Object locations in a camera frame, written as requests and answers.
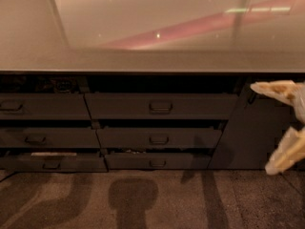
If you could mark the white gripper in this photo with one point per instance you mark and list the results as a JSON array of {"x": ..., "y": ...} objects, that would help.
[{"x": 300, "y": 107}]

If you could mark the grey drawer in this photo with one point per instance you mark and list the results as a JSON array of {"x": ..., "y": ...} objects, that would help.
[
  {"x": 43, "y": 107},
  {"x": 149, "y": 138},
  {"x": 48, "y": 138},
  {"x": 61, "y": 164},
  {"x": 161, "y": 106},
  {"x": 167, "y": 161}
]

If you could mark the dark items in left drawer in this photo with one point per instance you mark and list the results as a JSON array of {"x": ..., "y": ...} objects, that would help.
[{"x": 58, "y": 85}]

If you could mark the white item in bottom drawer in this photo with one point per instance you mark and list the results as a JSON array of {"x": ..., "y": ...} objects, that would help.
[{"x": 53, "y": 154}]

